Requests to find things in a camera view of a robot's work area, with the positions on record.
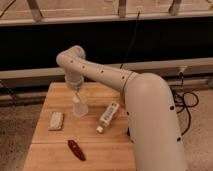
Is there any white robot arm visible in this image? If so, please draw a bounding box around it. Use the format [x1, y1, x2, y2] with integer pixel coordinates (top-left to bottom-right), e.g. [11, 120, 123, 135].
[56, 45, 188, 171]

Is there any white sponge pad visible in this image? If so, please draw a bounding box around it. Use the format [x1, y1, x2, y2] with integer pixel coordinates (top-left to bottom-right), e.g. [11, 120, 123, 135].
[48, 112, 64, 131]

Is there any white plastic bottle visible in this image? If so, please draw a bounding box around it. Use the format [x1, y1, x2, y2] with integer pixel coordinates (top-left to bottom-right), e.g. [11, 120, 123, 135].
[96, 101, 120, 134]

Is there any dark red oblong object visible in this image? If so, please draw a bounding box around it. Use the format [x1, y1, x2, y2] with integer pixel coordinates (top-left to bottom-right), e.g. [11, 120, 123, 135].
[68, 140, 86, 161]

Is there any black hanging cable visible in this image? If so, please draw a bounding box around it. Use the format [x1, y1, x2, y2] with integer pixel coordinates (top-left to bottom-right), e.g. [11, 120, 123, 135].
[119, 9, 141, 69]

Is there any black cable on floor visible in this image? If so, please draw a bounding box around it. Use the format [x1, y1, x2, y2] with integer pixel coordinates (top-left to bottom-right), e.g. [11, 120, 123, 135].
[171, 71, 200, 136]

